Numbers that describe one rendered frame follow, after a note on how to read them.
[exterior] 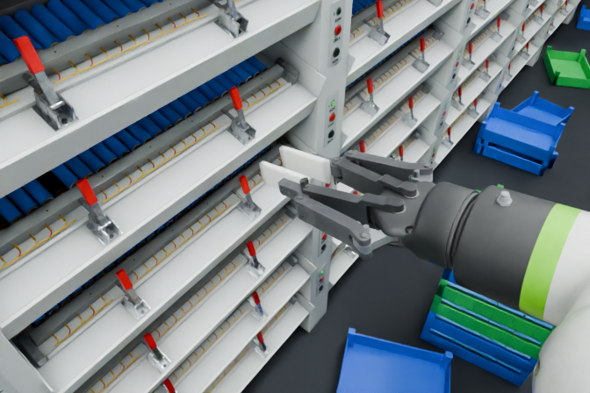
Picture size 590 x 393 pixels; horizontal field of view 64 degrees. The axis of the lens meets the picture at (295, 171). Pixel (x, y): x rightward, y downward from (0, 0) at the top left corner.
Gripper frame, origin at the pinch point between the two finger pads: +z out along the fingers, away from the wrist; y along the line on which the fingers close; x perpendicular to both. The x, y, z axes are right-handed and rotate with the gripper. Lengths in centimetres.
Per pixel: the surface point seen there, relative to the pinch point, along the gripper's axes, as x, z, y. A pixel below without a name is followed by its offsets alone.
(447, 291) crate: -74, 3, 50
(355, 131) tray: -27, 26, 47
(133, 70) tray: 11.3, 19.8, -4.1
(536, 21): -63, 36, 223
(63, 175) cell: -1.1, 29.8, -14.2
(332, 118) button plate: -16.2, 21.8, 34.2
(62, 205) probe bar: -2.8, 26.0, -17.1
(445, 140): -79, 39, 126
